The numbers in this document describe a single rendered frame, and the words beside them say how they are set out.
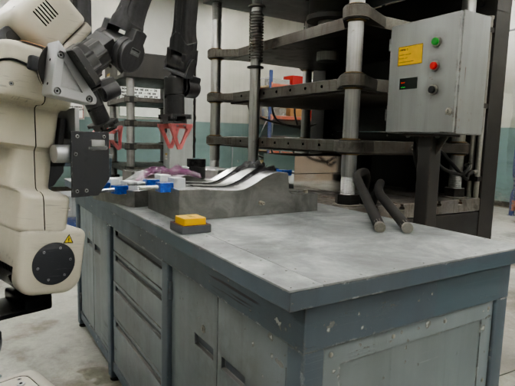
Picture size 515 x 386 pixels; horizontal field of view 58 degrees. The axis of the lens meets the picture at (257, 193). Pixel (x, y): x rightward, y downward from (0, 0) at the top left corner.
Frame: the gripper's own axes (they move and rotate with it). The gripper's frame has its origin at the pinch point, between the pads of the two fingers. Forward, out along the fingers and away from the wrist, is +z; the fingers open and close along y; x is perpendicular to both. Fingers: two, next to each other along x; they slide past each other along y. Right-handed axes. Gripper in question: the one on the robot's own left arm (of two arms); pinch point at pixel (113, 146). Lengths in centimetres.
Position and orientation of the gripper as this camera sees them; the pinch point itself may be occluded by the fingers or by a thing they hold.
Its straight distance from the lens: 165.3
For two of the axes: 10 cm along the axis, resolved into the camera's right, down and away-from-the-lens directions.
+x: -6.0, 5.0, -6.2
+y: -7.5, -1.0, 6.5
